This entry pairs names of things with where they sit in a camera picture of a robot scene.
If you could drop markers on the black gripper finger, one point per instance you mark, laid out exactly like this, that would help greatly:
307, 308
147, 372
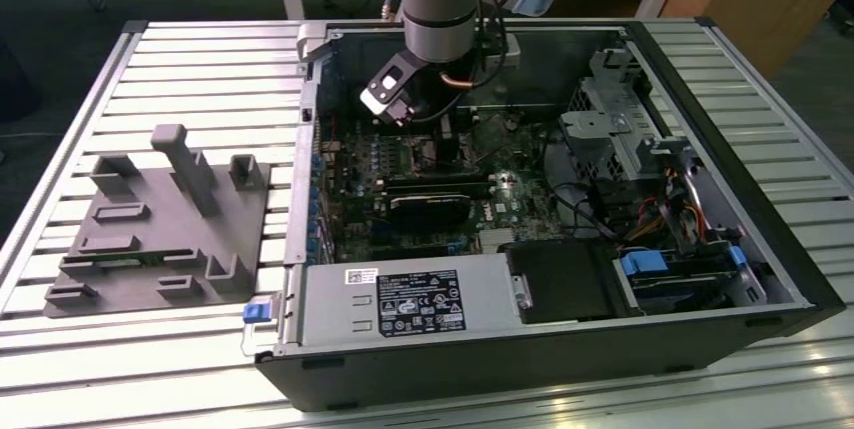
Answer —
448, 151

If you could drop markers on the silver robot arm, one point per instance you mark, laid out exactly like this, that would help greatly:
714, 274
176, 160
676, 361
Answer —
440, 24

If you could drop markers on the black RAM slot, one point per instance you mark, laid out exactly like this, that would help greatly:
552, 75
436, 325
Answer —
436, 180
436, 189

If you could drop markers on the black graphics card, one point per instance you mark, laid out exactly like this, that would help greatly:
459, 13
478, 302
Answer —
427, 211

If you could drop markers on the green motherboard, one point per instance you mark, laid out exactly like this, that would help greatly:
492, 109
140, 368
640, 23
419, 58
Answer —
527, 199

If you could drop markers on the small silver heatsink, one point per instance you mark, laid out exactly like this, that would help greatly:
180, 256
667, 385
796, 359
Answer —
499, 240

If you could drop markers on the grey metal drive cage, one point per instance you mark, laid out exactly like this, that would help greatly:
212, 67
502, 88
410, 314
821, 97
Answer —
600, 124

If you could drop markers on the black plastic shroud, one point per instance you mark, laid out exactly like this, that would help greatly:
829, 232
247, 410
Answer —
560, 279

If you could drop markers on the silver power supply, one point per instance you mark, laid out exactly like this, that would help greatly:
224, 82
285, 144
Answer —
333, 309

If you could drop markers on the blue disk carrier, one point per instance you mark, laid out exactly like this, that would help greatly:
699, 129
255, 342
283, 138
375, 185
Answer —
643, 264

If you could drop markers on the blue case latch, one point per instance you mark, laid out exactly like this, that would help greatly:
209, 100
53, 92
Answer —
259, 313

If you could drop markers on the black hard disk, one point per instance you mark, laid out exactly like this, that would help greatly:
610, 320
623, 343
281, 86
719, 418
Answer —
680, 289

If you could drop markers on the grey parts rack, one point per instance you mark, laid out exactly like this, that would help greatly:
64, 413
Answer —
167, 229

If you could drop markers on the black PC case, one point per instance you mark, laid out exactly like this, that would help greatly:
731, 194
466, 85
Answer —
534, 374

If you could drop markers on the blue plastic clip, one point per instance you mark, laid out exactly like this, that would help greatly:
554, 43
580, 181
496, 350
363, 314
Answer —
736, 256

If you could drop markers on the green RAM stick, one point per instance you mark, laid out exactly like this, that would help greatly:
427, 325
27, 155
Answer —
120, 260

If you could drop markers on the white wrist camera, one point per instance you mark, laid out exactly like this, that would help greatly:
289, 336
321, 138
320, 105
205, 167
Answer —
390, 84

